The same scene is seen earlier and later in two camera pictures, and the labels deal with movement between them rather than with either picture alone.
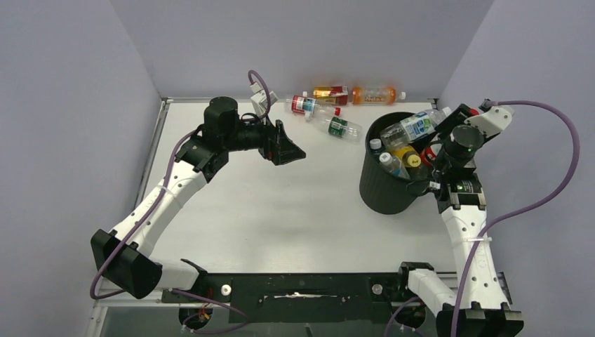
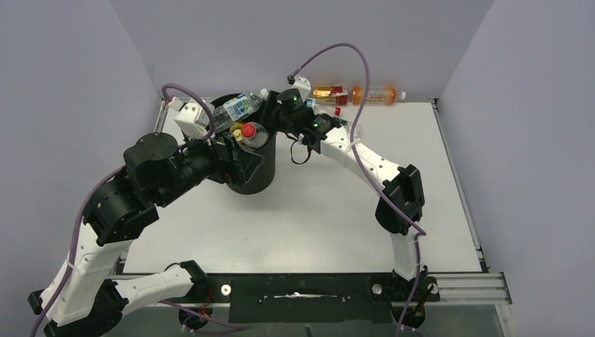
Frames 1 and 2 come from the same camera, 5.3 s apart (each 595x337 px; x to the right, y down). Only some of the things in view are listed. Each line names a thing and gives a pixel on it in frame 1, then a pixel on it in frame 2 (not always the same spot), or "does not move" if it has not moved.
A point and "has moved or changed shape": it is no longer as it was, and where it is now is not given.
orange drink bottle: [384, 95] does not move
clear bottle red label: [430, 154] has moved or changed shape
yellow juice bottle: [409, 155] has moved or changed shape
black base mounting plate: [309, 298] does not move
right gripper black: [460, 113] → [271, 106]
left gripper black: [273, 137] → [231, 163]
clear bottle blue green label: [394, 136] has moved or changed shape
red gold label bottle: [334, 95] does not move
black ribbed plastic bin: [381, 190] has moved or changed shape
